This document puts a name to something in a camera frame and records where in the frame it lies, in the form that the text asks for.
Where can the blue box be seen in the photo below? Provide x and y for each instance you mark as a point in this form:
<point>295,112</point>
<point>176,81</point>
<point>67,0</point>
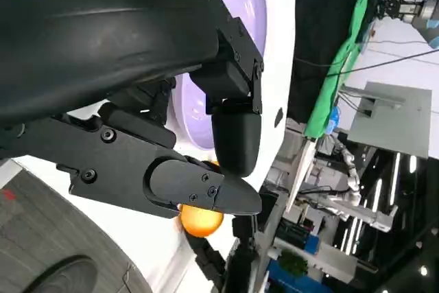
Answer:
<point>274,279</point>

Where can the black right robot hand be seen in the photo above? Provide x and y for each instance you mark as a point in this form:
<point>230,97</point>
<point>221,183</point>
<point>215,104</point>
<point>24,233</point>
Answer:
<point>209,258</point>

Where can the orange and white bread roll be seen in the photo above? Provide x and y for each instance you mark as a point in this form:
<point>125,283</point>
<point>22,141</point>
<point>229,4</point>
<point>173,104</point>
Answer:
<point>202,222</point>

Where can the white board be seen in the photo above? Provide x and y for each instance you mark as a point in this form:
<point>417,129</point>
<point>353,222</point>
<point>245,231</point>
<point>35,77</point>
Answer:
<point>302,169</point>

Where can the green cloth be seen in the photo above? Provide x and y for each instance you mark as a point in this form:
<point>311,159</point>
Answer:
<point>326,101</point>

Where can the black backdrop cloth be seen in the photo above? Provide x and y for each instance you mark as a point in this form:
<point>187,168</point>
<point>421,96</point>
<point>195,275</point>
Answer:
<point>319,15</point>

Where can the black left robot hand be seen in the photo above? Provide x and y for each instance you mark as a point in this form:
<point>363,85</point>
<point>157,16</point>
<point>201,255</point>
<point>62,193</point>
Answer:
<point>85,32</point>

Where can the lilac plate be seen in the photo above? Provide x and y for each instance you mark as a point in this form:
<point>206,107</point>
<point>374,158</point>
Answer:
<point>247,8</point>

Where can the grey cabinet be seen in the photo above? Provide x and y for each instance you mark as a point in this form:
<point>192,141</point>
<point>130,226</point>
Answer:
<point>394,128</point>

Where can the blue plastic bag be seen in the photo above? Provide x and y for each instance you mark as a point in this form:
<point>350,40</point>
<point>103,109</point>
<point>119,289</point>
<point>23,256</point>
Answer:
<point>334,118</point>

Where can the green leafy plant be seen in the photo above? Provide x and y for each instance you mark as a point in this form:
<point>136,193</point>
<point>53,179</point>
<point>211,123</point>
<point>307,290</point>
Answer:
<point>293,263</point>

